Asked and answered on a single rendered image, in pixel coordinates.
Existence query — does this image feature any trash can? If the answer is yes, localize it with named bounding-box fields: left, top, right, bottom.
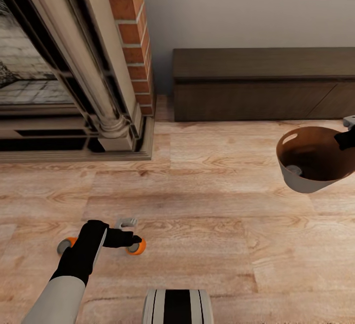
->
left=276, top=127, right=355, bottom=194

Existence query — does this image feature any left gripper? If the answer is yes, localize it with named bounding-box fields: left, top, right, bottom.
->
left=107, top=229, right=142, bottom=248

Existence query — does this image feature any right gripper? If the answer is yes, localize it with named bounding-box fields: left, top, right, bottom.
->
left=334, top=127, right=355, bottom=149

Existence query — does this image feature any can of soda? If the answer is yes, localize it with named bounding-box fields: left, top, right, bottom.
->
left=57, top=238, right=78, bottom=256
left=126, top=237, right=145, bottom=255
left=285, top=163, right=306, bottom=178

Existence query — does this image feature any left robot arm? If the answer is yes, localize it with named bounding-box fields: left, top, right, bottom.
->
left=20, top=218, right=142, bottom=324

